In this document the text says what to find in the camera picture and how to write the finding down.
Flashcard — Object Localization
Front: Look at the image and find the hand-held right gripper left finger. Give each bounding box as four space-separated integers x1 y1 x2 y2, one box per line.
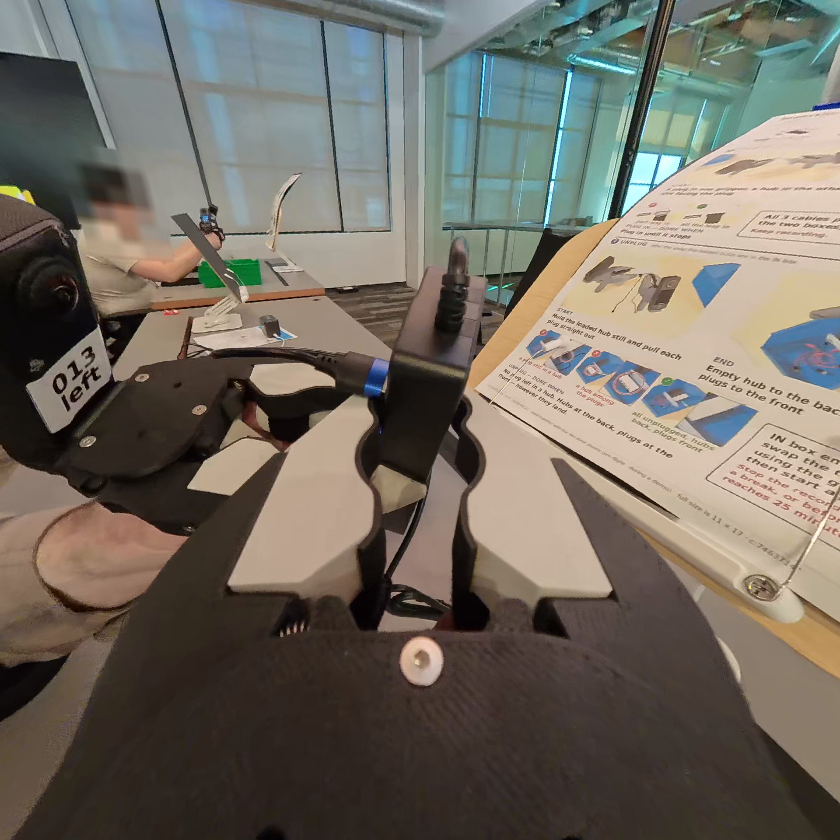
227 394 388 624

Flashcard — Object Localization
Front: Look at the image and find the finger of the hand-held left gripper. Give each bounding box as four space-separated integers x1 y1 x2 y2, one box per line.
188 434 287 497
250 361 345 421

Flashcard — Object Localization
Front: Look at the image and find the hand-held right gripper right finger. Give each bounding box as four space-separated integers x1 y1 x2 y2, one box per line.
451 394 615 624

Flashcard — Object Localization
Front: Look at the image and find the blue usb cable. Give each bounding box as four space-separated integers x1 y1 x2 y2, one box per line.
210 344 392 401

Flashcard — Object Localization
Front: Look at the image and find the black usb hub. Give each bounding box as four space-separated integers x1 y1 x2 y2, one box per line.
374 237 487 480

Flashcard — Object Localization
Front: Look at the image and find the person's left forearm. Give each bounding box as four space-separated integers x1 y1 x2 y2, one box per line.
0 506 145 670

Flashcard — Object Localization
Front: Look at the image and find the person's left hand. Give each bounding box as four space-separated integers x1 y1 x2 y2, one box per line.
37 499 187 611

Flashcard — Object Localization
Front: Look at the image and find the wooden side table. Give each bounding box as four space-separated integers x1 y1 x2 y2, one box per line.
151 269 326 309

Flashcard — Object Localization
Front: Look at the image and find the green plastic bin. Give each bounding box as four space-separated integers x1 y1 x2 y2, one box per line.
197 259 263 287

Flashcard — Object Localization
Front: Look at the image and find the white desk lamp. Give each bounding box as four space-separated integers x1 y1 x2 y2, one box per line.
267 174 303 273

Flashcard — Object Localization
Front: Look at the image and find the instruction sheet on stand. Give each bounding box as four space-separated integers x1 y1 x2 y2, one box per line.
466 224 840 677

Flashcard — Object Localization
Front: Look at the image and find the printed instruction sheet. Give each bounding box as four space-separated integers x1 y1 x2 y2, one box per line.
476 108 840 618

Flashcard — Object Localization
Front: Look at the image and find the black pole stand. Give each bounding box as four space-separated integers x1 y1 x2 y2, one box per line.
608 0 677 221

